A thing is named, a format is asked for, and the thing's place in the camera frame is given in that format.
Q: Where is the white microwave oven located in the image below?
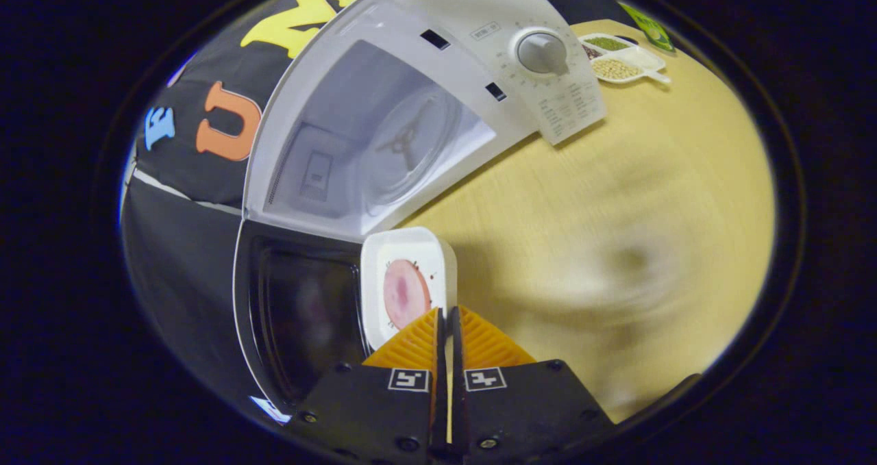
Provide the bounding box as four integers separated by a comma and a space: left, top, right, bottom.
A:
233, 0, 608, 412

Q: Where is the green drink bottle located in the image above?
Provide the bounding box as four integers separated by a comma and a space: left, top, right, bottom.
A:
619, 1, 676, 54

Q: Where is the glass microwave turntable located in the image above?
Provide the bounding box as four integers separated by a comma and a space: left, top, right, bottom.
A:
362, 84, 465, 210

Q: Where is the white plate with ham slice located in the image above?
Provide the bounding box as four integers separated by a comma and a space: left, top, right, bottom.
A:
360, 227, 458, 352

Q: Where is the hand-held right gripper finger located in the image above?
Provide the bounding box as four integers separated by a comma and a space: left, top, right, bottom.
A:
449, 305, 615, 465
286, 306, 448, 465

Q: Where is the white divided dish of beans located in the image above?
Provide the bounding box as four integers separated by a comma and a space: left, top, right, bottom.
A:
577, 32, 673, 86

